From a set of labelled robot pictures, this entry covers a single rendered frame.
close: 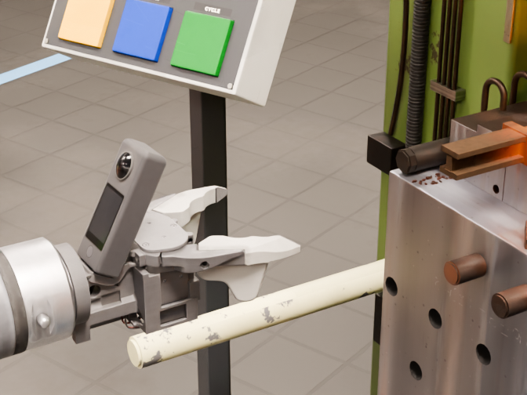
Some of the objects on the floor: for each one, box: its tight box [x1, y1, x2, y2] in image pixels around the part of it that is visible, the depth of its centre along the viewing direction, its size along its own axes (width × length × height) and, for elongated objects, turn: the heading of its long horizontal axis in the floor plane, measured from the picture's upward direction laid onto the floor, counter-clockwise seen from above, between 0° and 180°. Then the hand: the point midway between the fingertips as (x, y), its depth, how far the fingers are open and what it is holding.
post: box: [189, 89, 229, 395], centre depth 183 cm, size 4×4×108 cm
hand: (260, 211), depth 107 cm, fingers open, 13 cm apart
